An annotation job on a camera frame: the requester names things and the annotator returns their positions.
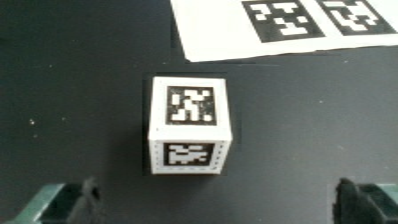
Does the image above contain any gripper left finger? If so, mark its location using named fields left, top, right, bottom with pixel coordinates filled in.
left=12, top=178, right=101, bottom=224

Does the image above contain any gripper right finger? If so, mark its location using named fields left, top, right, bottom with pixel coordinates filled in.
left=334, top=178, right=398, bottom=224

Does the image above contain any white tagged cube front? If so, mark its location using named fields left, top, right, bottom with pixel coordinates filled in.
left=147, top=77, right=233, bottom=175

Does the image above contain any white flat plate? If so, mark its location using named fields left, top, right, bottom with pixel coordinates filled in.
left=171, top=0, right=398, bottom=62

